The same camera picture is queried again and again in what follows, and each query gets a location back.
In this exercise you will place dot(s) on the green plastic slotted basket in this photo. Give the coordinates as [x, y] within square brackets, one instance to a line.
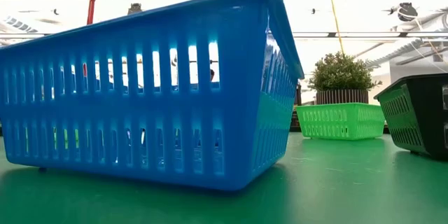
[341, 108]

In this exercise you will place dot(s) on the black plastic slotted basket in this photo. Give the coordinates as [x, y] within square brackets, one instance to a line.
[430, 119]

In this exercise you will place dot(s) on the black ceiling dome fixture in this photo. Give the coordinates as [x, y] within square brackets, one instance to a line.
[407, 11]

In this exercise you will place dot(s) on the green artificial bush plant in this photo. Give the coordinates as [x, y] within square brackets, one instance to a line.
[341, 73]

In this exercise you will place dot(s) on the striped ribbed plant pot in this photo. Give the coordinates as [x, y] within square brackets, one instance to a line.
[341, 97]

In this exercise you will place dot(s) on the blue plastic slotted basket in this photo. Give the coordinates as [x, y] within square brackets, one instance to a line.
[140, 112]

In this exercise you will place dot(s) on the horizontal metal frame bar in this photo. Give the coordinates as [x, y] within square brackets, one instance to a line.
[367, 35]

